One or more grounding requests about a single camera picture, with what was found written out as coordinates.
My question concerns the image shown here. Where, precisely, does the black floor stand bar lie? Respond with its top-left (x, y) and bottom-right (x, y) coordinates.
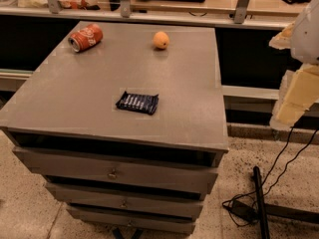
top-left (253, 166), bottom-right (270, 239)

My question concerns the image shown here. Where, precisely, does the grey drawer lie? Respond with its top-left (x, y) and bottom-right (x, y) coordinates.
top-left (45, 182), bottom-right (203, 220)
top-left (67, 205), bottom-right (195, 234)
top-left (13, 147), bottom-right (217, 194)

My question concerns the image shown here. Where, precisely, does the orange fruit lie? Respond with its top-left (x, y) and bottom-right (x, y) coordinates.
top-left (153, 31), bottom-right (169, 50)

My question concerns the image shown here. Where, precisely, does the grey drawer cabinet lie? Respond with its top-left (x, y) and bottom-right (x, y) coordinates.
top-left (1, 23), bottom-right (228, 223)

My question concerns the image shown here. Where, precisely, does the grey metal bracket middle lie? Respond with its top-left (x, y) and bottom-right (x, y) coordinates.
top-left (120, 0), bottom-right (131, 18)

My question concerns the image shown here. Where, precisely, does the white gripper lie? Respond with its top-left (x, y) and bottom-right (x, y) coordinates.
top-left (269, 0), bottom-right (319, 130)

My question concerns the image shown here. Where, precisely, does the red coke can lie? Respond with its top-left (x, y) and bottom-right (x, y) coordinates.
top-left (68, 23), bottom-right (103, 53)

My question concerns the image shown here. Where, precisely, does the black power adapter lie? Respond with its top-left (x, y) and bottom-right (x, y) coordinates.
top-left (230, 200), bottom-right (258, 222)

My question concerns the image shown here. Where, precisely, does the top grey drawer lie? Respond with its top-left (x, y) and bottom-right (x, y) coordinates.
top-left (13, 147), bottom-right (217, 194)

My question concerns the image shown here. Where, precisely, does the long metal rail shelf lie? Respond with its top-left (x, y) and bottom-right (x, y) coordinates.
top-left (0, 7), bottom-right (294, 31)

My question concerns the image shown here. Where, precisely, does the dark blue snack bar wrapper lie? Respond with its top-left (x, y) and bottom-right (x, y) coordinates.
top-left (116, 92), bottom-right (159, 116)

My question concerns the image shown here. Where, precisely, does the black cable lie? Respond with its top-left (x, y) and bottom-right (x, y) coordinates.
top-left (221, 125), bottom-right (319, 227)

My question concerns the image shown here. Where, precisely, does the bottom grey drawer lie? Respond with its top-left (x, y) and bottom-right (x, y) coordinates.
top-left (67, 205), bottom-right (195, 234)

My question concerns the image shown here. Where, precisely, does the middle grey drawer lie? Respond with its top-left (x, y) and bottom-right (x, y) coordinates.
top-left (45, 182), bottom-right (203, 220)

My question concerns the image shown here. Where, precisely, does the grey metal bracket right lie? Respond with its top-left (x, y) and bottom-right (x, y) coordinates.
top-left (233, 0), bottom-right (250, 24)

